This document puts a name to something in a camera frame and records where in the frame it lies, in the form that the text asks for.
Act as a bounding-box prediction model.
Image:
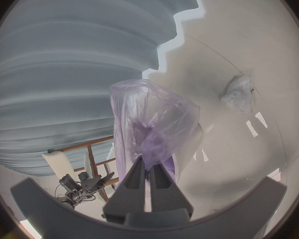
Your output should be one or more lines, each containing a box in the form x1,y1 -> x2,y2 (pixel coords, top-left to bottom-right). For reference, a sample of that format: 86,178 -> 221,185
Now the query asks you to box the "white paper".
220,75 -> 255,115

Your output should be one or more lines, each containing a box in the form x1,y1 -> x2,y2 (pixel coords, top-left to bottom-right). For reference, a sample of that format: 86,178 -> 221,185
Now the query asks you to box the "pale blue curtain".
0,0 -> 216,177

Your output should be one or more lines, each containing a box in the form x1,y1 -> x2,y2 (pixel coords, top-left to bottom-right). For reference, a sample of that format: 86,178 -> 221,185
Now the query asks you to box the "black cable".
55,183 -> 65,199

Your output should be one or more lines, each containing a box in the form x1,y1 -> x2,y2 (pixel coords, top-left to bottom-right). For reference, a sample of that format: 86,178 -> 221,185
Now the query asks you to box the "white trash bin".
164,122 -> 203,184

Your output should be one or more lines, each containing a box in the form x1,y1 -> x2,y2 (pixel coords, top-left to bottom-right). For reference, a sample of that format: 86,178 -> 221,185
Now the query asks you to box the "purple plastic bag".
109,79 -> 201,185

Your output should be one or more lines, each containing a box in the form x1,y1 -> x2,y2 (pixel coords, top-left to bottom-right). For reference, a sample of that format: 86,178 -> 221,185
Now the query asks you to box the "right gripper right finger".
149,163 -> 194,220

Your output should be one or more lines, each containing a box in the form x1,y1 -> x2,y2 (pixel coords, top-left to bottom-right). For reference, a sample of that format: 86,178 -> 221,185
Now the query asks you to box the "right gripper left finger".
103,156 -> 147,225

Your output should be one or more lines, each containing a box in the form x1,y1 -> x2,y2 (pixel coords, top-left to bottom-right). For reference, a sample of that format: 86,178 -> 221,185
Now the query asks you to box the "white cushioned wooden chair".
42,135 -> 120,201

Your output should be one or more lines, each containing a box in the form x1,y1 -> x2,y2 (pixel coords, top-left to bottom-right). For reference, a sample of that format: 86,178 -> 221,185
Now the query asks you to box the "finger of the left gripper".
100,171 -> 115,186

